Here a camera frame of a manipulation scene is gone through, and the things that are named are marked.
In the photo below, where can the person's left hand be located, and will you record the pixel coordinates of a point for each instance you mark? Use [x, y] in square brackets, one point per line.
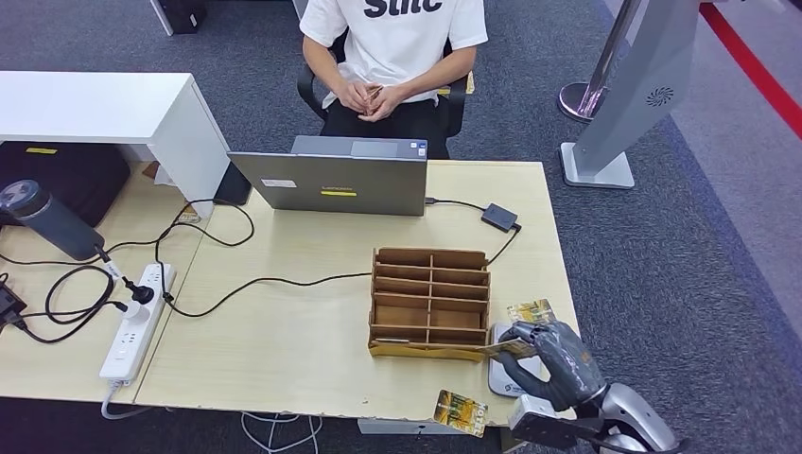
[388, 103]

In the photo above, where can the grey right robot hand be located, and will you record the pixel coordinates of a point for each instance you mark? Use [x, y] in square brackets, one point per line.
[564, 363]

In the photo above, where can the person's right hand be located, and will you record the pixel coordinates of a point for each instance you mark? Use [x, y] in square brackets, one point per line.
[354, 97]

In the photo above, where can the gold printed ID card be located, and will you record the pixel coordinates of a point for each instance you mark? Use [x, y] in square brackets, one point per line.
[501, 348]

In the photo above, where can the beige room key card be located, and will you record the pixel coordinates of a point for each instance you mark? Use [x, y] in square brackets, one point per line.
[391, 341]

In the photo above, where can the person's right forearm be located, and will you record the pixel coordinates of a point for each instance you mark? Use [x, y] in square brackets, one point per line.
[322, 66]

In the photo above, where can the person's left forearm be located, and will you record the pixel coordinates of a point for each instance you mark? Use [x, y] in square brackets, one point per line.
[442, 72]

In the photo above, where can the person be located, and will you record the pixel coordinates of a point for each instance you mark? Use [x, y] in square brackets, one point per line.
[395, 44]

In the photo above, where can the white card reader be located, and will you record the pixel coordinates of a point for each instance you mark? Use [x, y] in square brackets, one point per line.
[501, 382]

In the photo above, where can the brown wooden card organizer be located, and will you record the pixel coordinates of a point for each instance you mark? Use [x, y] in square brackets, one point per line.
[401, 354]

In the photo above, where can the black office chair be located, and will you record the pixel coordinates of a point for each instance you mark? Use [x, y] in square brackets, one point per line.
[454, 103]

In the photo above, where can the grey laptop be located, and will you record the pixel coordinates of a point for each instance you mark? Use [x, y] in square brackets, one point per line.
[338, 185]

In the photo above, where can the black adapter box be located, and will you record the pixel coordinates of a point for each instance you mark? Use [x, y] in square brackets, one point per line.
[499, 217]

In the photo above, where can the black computer tower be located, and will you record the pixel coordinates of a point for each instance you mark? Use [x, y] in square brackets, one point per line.
[182, 12]

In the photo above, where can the small printed label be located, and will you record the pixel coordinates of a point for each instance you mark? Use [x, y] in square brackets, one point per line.
[188, 217]

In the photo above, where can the grey kiosk stand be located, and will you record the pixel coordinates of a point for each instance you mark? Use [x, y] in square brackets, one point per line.
[639, 94]

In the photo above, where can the light wooden desk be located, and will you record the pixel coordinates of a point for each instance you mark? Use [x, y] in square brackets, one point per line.
[301, 351]
[56, 370]

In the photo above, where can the black power plug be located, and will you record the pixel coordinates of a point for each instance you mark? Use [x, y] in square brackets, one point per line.
[141, 293]

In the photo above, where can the black bag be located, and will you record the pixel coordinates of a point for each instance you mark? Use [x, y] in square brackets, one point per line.
[62, 178]

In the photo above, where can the white power plug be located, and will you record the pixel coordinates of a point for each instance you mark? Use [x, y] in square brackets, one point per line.
[135, 313]

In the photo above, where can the dark grey water bottle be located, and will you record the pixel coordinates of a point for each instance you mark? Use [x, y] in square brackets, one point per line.
[56, 222]

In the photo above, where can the white power strip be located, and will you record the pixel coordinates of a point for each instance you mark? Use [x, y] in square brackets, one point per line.
[135, 344]

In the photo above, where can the black charger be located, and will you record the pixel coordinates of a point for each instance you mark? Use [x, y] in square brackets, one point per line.
[9, 304]

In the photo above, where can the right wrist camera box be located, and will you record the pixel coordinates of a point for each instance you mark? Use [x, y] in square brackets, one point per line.
[539, 429]

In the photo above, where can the chrome stanchion post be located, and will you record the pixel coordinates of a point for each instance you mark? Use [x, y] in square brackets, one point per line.
[586, 97]

